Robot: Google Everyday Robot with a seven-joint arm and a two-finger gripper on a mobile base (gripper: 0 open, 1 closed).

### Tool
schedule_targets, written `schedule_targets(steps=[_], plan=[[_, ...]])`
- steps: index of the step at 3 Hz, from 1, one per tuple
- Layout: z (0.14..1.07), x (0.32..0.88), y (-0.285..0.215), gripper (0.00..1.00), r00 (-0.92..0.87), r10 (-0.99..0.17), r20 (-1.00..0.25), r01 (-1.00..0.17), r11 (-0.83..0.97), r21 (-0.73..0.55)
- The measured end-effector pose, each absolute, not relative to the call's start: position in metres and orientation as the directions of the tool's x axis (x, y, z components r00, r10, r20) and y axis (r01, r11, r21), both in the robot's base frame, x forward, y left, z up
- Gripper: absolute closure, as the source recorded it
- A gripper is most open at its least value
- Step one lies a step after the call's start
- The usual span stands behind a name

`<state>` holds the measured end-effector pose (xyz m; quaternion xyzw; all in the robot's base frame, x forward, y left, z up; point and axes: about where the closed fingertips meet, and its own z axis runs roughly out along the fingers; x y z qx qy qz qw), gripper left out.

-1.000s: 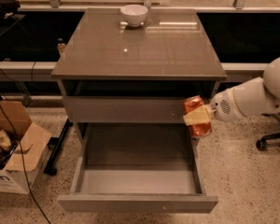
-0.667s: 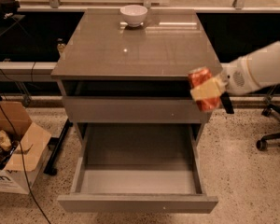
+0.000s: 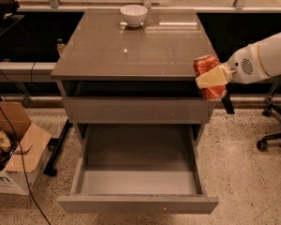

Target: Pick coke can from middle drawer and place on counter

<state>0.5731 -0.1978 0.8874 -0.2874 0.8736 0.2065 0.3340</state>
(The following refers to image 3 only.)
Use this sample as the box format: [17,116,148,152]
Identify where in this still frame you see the cardboard box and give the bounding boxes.
[0,101,52,195]

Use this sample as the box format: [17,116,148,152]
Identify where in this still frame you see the grey drawer cabinet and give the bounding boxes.
[52,8,214,140]

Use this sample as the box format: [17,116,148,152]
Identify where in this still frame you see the chip bags in box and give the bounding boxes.
[0,130,17,171]

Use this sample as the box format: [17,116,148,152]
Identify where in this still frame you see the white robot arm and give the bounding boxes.
[196,32,281,88]

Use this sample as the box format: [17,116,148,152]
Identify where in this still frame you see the open middle drawer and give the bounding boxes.
[58,125,218,214]

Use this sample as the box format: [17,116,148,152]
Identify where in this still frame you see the white ceramic bowl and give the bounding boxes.
[120,5,148,27]

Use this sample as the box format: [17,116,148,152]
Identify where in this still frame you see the black power cable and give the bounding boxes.
[0,62,52,225]

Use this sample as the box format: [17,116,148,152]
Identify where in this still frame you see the red coke can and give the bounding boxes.
[193,54,227,100]

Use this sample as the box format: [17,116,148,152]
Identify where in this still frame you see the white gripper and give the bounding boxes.
[196,43,270,89]

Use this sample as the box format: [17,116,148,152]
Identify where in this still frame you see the black table leg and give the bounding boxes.
[43,120,72,176]

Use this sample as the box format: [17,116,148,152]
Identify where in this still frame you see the closed top drawer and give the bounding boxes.
[62,97,214,124]

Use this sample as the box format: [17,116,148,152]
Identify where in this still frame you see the small bottle behind cabinet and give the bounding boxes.
[57,38,66,54]

